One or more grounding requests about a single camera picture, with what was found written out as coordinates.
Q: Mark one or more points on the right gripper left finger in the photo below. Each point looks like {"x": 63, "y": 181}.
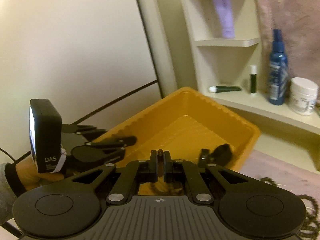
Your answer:
{"x": 153, "y": 166}

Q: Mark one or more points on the dark green lying tube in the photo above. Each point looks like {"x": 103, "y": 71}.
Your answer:
{"x": 223, "y": 89}

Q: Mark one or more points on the grey sleeve forearm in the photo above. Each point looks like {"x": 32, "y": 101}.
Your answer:
{"x": 11, "y": 189}

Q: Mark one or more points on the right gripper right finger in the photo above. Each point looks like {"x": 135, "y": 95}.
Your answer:
{"x": 167, "y": 167}

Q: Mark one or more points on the blue spray bottle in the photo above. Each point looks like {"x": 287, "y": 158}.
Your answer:
{"x": 278, "y": 65}

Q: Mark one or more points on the orange plastic tray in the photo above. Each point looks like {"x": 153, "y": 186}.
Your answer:
{"x": 184, "y": 123}

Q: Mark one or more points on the purple tube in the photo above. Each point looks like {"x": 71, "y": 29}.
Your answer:
{"x": 224, "y": 11}

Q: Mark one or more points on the white cream jar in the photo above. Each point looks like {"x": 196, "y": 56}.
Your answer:
{"x": 303, "y": 96}

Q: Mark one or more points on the left hand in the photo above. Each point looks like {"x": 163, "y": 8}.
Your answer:
{"x": 30, "y": 177}

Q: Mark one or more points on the black camera box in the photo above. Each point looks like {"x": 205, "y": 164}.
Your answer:
{"x": 45, "y": 125}

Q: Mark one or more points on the pink hanging blanket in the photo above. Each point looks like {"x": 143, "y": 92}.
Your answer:
{"x": 298, "y": 21}

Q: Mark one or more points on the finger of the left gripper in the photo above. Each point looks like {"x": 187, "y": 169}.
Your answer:
{"x": 114, "y": 142}

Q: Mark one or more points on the white corner shelf unit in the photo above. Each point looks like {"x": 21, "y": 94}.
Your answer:
{"x": 222, "y": 61}

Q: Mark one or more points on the black hair clip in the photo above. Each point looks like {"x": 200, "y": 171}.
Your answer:
{"x": 222, "y": 155}

